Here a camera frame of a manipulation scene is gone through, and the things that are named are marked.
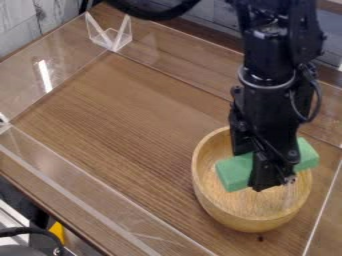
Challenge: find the green rectangular block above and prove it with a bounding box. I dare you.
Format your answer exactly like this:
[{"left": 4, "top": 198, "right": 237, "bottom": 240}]
[{"left": 215, "top": 137, "right": 319, "bottom": 192}]

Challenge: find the light brown wooden bowl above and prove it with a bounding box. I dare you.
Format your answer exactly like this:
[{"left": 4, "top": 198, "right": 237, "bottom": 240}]
[{"left": 191, "top": 126, "right": 313, "bottom": 233}]

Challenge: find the black cable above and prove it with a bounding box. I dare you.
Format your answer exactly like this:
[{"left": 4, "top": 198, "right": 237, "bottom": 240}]
[{"left": 0, "top": 226, "right": 67, "bottom": 256}]

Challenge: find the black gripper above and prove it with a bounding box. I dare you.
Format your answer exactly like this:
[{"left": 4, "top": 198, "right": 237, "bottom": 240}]
[{"left": 229, "top": 69, "right": 314, "bottom": 192}]

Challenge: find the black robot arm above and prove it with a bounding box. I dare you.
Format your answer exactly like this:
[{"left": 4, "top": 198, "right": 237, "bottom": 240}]
[{"left": 229, "top": 0, "right": 326, "bottom": 192}]

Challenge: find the clear acrylic enclosure wall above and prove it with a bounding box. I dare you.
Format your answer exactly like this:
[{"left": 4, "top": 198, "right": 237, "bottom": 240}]
[{"left": 0, "top": 18, "right": 342, "bottom": 256}]

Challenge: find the yellow label plate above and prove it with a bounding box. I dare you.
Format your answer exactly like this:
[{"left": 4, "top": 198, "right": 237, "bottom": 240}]
[{"left": 50, "top": 222, "right": 66, "bottom": 244}]

